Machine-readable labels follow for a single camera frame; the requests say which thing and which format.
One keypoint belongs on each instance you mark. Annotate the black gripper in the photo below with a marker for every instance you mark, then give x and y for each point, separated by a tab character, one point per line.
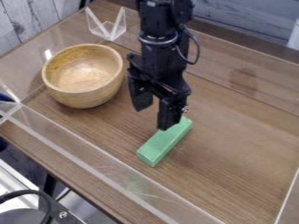
155	76

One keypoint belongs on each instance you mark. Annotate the green rectangular block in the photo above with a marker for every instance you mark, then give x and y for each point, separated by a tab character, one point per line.
156	147

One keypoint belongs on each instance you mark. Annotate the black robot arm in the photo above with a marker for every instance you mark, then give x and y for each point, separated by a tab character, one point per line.
163	19

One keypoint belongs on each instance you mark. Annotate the light wooden bowl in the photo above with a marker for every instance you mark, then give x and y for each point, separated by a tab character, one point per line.
83	75

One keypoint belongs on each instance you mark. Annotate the clear acrylic front barrier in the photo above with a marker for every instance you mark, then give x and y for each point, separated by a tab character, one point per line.
87	147

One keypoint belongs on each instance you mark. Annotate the blue object at left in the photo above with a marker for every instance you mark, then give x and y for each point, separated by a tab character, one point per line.
5	98

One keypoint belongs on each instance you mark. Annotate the black table leg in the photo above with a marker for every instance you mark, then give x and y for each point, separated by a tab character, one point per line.
50	184

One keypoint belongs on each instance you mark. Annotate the white object at right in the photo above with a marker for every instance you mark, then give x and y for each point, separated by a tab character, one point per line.
294	38

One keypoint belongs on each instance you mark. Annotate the clear acrylic corner bracket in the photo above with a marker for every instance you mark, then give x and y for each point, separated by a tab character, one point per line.
107	30

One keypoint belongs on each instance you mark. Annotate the grey metal bracket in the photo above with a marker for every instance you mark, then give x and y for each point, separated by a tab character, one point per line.
62	215

